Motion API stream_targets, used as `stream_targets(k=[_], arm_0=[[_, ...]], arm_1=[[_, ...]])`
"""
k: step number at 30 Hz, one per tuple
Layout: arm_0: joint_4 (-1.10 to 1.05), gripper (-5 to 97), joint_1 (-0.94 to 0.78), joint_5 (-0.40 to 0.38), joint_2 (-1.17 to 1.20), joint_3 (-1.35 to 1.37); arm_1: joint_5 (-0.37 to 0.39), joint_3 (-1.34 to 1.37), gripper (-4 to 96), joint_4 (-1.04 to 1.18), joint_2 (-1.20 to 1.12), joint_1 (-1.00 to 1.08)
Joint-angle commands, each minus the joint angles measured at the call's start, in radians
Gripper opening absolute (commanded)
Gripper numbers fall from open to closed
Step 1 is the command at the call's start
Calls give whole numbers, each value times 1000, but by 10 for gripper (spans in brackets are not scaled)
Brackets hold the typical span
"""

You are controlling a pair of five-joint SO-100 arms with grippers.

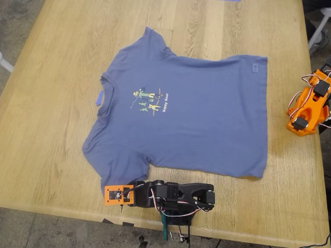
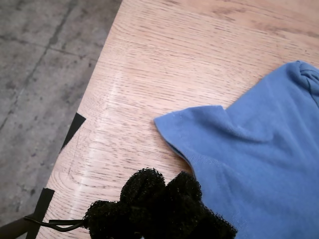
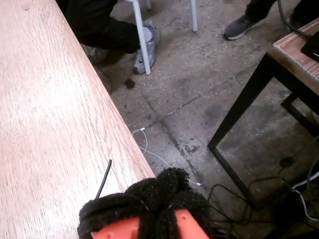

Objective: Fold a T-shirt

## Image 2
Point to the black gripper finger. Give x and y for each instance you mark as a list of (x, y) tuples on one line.
[(184, 206), (139, 199)]

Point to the blue printed T-shirt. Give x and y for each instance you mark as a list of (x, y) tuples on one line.
[(249, 161)]

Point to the black tape patch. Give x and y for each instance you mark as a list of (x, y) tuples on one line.
[(74, 127), (42, 206)]

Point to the dark metal table leg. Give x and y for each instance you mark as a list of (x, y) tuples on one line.
[(12, 227)]

